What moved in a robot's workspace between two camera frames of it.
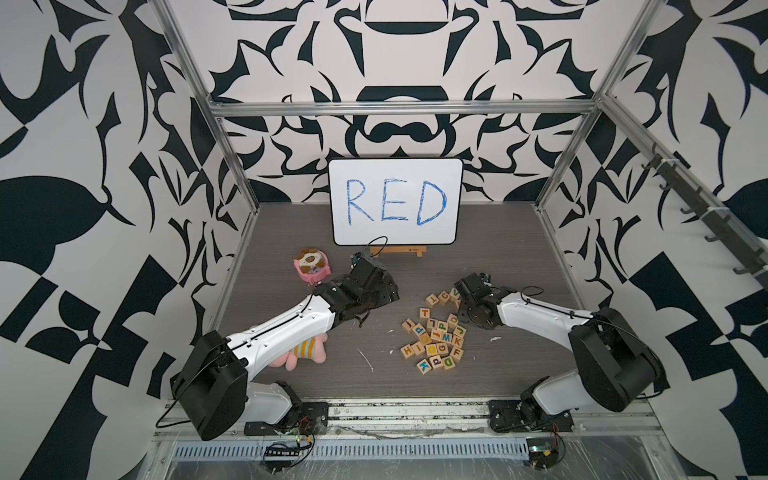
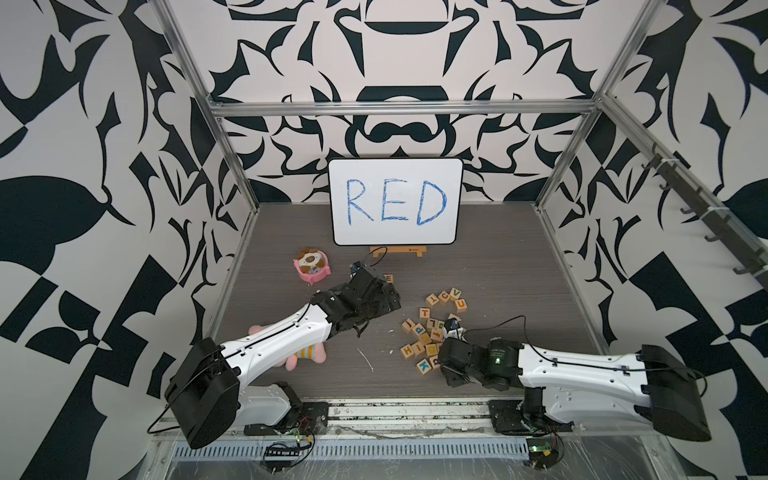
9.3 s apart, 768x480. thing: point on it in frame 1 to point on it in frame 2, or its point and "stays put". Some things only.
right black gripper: x=461 y=307 to x=447 y=379
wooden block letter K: x=424 y=366 stays put
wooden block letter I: x=418 y=348 stays put
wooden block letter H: x=407 y=350 stays put
